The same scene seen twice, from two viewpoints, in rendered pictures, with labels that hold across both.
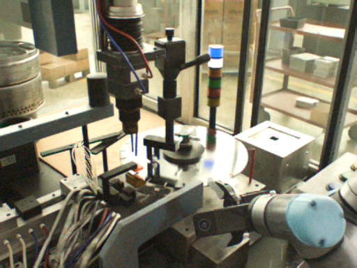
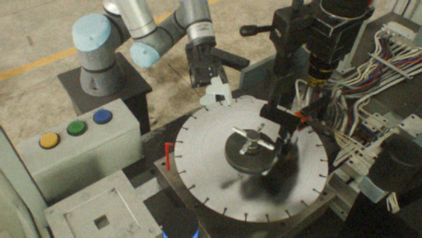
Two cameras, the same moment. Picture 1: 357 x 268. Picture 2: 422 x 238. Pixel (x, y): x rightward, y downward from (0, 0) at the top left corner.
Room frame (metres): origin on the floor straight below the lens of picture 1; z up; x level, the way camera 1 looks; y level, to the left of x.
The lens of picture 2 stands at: (1.34, -0.06, 1.57)
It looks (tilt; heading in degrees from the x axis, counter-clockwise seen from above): 48 degrees down; 189
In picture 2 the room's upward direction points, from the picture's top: straight up
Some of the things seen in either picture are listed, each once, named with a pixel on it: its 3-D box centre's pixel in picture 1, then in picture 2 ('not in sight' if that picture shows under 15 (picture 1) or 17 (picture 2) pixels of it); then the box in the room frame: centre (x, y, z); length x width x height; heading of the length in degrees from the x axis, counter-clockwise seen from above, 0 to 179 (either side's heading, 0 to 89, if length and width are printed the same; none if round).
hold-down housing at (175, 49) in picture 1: (169, 75); (285, 50); (0.80, 0.02, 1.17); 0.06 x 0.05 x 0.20; 125
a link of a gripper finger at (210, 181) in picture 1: (225, 183); (217, 90); (0.70, -0.10, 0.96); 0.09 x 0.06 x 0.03; 23
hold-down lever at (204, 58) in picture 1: (190, 60); (265, 32); (0.80, -0.02, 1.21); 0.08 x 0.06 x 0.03; 134
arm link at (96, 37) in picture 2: not in sight; (95, 40); (0.48, -0.51, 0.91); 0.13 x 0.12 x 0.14; 158
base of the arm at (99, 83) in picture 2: not in sight; (100, 70); (0.49, -0.51, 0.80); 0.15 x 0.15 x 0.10
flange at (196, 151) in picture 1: (183, 147); (250, 147); (0.87, -0.01, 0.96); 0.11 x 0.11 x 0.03
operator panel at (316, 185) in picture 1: (337, 200); (86, 151); (0.84, -0.43, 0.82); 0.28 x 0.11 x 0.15; 134
